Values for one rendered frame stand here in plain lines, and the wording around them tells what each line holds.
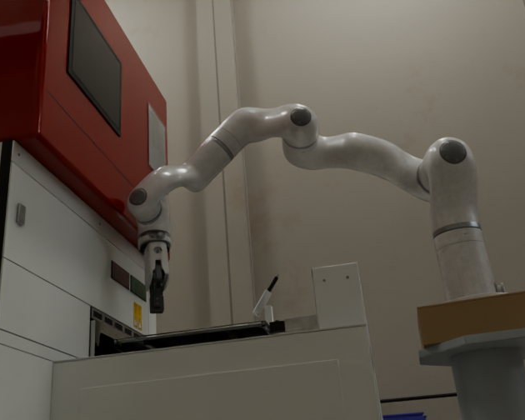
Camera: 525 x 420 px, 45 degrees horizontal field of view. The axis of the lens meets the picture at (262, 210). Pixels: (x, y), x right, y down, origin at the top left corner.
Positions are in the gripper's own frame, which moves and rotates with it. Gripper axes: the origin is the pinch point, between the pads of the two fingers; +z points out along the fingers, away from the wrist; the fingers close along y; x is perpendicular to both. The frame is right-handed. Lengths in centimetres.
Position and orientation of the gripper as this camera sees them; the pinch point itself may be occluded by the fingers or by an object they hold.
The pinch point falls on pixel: (157, 304)
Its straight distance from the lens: 156.0
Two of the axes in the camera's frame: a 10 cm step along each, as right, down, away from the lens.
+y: -2.8, 5.3, 8.0
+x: -9.5, -0.5, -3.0
